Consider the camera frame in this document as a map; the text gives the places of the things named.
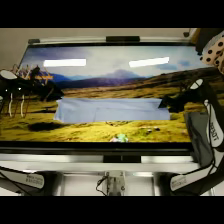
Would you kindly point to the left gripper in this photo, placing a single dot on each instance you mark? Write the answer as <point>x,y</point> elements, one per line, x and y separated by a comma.
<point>51,93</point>

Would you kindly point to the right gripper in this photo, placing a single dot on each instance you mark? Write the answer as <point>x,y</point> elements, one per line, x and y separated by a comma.
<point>171,103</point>

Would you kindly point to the light blue shirt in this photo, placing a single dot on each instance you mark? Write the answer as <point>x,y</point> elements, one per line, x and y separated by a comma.
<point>110,110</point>

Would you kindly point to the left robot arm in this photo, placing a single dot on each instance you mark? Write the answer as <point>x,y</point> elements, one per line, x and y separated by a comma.
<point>31,181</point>

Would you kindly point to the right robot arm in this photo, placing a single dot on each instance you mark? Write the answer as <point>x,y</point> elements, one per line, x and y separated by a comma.
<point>213,133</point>

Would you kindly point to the brown clothes hanger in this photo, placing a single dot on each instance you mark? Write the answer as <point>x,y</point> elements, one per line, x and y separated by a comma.
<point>20,70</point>
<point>45,76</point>

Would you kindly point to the white clothes hanger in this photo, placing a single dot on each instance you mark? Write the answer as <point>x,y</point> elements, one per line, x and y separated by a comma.
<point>22,105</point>
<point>11,105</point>

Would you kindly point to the grey garment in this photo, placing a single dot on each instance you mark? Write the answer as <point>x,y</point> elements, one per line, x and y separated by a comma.
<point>198,136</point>

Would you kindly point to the white black-dotted garment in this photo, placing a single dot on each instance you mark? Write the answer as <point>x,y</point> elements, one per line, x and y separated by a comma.
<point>215,53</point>

